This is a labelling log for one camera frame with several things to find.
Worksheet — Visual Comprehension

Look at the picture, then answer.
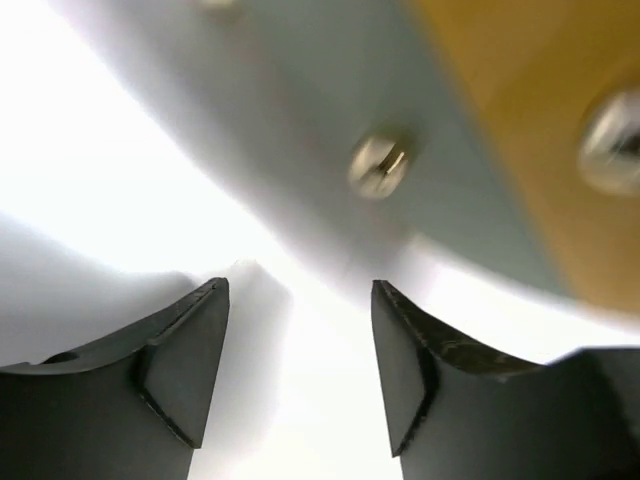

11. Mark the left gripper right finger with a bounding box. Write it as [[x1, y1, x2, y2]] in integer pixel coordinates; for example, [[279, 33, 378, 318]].
[[371, 280, 639, 479]]

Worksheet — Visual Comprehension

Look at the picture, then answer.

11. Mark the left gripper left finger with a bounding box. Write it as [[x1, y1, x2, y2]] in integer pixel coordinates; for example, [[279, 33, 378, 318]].
[[1, 278, 230, 479]]

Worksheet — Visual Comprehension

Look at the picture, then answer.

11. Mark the grey green organizer drawer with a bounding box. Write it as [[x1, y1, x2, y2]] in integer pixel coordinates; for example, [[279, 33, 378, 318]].
[[59, 1, 567, 297]]

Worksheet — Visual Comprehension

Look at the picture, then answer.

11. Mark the yellow organizer drawer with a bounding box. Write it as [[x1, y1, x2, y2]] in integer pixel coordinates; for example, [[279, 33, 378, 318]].
[[410, 1, 639, 314]]

